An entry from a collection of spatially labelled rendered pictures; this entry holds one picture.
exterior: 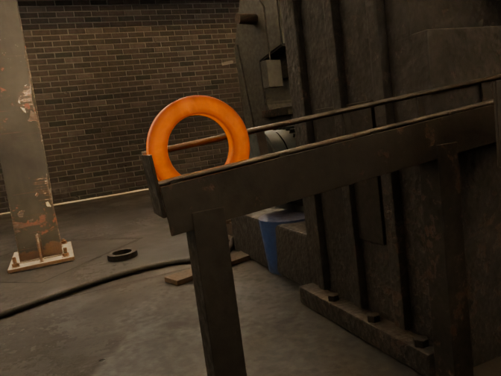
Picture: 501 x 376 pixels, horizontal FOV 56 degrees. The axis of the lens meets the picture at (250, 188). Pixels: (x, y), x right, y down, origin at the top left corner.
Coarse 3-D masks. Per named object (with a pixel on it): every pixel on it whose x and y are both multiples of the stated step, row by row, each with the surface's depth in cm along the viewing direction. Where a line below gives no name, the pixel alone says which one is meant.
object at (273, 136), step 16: (288, 128) 230; (256, 144) 228; (272, 144) 217; (288, 144) 221; (272, 208) 255; (288, 208) 244; (240, 224) 255; (256, 224) 234; (288, 224) 210; (304, 224) 206; (240, 240) 260; (256, 240) 237; (288, 240) 204; (304, 240) 190; (256, 256) 241; (288, 256) 206; (304, 256) 192; (288, 272) 209; (304, 272) 194
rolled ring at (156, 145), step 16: (192, 96) 81; (208, 96) 82; (160, 112) 80; (176, 112) 80; (192, 112) 81; (208, 112) 82; (224, 112) 83; (160, 128) 79; (224, 128) 85; (240, 128) 84; (160, 144) 79; (240, 144) 84; (160, 160) 80; (240, 160) 84; (160, 176) 80
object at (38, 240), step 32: (0, 0) 286; (0, 32) 287; (0, 64) 289; (0, 96) 290; (32, 96) 324; (0, 128) 291; (32, 128) 298; (0, 160) 292; (32, 160) 299; (32, 192) 300; (32, 224) 302; (32, 256) 303; (64, 256) 302
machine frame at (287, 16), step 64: (320, 0) 147; (384, 0) 121; (448, 0) 118; (320, 64) 153; (384, 64) 122; (448, 64) 112; (320, 128) 157; (384, 192) 129; (320, 256) 168; (384, 256) 138; (384, 320) 142
